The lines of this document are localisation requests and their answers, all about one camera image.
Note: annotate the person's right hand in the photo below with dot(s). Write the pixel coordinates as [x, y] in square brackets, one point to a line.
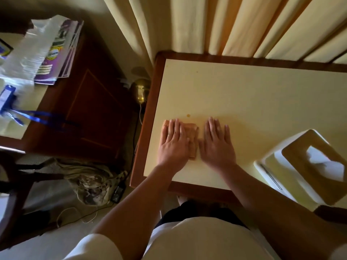
[217, 151]

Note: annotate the person's left hand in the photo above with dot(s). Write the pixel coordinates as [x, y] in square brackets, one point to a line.
[173, 148]

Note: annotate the person's left little finger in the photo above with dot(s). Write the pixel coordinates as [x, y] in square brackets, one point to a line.
[165, 130]

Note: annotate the person's right little finger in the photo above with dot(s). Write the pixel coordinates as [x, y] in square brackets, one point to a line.
[227, 136]

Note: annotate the person's left middle finger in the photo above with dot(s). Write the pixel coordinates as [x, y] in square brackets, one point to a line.
[177, 129]

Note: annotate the person's left thumb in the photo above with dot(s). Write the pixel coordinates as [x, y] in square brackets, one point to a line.
[193, 148]

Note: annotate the person's right middle finger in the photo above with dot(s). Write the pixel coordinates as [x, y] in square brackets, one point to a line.
[214, 129]

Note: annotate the person's right thumb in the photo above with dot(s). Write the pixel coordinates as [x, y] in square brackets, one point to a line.
[202, 149]

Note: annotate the light brown cloth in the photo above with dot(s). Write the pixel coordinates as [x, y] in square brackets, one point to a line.
[194, 132]

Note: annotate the person's right forearm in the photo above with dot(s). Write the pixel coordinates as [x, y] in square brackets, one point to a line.
[271, 208]

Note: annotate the person's left forearm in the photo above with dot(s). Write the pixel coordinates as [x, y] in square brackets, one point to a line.
[141, 203]

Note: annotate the cream table with wooden rim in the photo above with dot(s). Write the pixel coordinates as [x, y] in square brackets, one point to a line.
[244, 100]

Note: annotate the brass lamp base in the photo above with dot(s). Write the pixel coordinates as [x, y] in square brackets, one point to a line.
[141, 90]

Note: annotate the black shorts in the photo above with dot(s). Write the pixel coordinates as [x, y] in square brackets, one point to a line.
[200, 212]

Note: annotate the white tissue box wooden lid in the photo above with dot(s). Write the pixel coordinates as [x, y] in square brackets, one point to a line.
[292, 165]

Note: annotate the dark wooden cabinet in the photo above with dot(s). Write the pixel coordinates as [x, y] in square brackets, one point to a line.
[92, 105]

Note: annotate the black power adapter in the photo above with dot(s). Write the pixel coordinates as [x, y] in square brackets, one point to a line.
[117, 194]

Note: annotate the white shirt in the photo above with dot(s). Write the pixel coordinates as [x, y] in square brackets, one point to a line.
[203, 240]

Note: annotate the beige patterned bag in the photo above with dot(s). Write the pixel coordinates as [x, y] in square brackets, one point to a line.
[86, 178]

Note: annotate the white tissue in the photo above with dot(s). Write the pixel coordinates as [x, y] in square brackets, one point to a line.
[322, 159]

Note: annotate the cream pleated curtain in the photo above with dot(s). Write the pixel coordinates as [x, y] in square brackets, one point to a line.
[230, 24]

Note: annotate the purple printed leaflets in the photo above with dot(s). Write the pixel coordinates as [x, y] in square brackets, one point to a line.
[61, 54]

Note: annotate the clear plastic bag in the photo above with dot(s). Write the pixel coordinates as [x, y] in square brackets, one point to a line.
[24, 56]

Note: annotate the dark wooden chair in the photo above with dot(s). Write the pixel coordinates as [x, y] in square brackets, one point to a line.
[16, 186]

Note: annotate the blue card holder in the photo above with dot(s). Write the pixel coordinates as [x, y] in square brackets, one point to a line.
[6, 97]

